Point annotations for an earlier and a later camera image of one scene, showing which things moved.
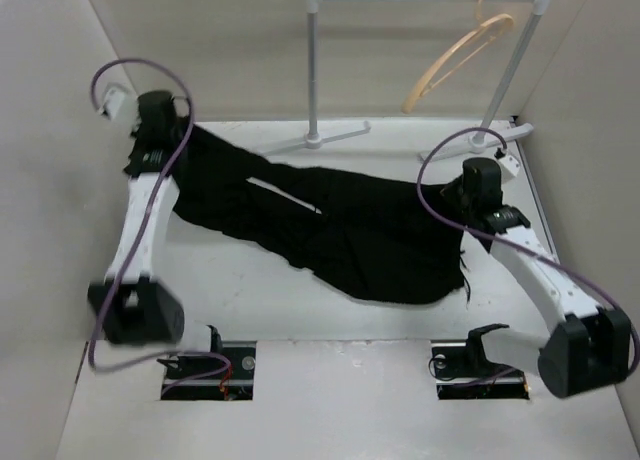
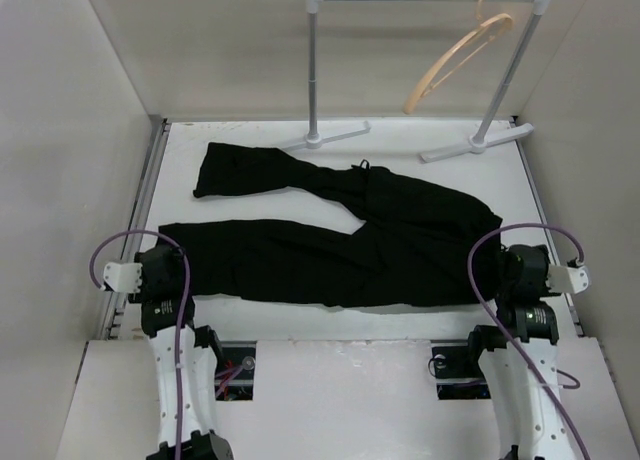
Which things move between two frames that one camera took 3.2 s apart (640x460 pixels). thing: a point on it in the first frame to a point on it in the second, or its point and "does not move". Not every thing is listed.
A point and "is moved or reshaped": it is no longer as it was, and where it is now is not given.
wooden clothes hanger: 485,24 does not move
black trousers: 397,241 is moved or reshaped
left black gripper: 184,125 to 143,294
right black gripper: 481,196 to 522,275
